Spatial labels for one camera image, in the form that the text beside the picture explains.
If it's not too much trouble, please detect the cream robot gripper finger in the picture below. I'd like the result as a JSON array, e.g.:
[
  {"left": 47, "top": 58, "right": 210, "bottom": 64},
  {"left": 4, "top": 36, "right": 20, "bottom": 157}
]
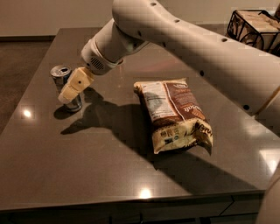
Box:
[{"left": 58, "top": 67, "right": 94, "bottom": 104}]

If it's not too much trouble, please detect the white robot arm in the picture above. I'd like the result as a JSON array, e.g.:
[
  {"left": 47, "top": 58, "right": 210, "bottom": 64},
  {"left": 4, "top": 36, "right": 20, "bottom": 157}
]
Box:
[{"left": 59, "top": 0, "right": 280, "bottom": 153}]

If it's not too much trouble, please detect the brown cream snack bag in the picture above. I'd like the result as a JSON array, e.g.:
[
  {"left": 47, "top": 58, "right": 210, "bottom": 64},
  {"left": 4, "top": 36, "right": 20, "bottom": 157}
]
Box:
[{"left": 134, "top": 78, "right": 214, "bottom": 154}]

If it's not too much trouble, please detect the blue silver redbull can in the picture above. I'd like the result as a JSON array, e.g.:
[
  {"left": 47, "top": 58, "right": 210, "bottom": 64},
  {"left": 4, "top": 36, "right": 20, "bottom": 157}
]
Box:
[{"left": 50, "top": 65, "right": 82, "bottom": 113}]

